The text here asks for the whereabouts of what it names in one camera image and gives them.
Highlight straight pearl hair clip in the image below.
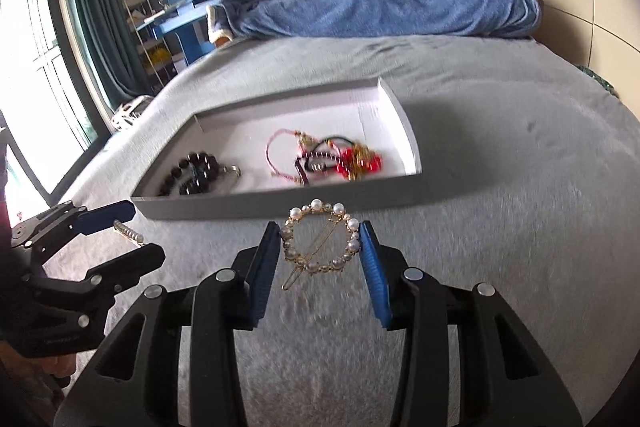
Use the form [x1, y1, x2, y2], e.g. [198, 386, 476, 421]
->
[113, 220, 144, 246]

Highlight round pearl hair clip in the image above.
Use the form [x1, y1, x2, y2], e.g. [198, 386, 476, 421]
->
[280, 198, 362, 291]

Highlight red bead gold charm bracelet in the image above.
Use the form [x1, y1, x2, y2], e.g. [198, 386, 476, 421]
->
[335, 143, 384, 183]

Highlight black hair tie with pearl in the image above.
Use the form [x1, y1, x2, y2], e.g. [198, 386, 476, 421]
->
[304, 134, 357, 176]

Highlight large black bead bracelet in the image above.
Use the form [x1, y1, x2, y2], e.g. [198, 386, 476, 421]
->
[156, 149, 224, 198]

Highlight dark red bead bracelet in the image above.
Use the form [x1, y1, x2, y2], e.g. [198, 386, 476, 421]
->
[294, 141, 342, 186]

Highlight silver bangle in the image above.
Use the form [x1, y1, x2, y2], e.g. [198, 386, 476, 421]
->
[215, 165, 242, 178]

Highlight person's left hand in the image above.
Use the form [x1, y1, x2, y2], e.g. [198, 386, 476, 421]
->
[32, 355, 77, 378]

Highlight white shoes on floor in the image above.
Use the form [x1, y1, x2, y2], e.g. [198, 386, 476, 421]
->
[111, 95, 154, 131]

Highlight window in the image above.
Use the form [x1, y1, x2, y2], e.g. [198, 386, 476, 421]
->
[1, 0, 111, 205]

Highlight grey cardboard tray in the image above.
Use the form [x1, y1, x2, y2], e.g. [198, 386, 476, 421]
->
[131, 78, 423, 221]

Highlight grey bed cover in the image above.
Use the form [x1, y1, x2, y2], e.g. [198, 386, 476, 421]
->
[64, 36, 639, 426]

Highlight green curtain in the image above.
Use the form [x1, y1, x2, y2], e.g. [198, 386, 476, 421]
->
[68, 0, 152, 109]

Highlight white shelf rack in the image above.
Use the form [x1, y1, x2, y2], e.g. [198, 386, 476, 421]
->
[122, 0, 176, 93]

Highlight pink string bracelet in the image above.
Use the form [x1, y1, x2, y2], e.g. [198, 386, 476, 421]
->
[264, 126, 321, 183]

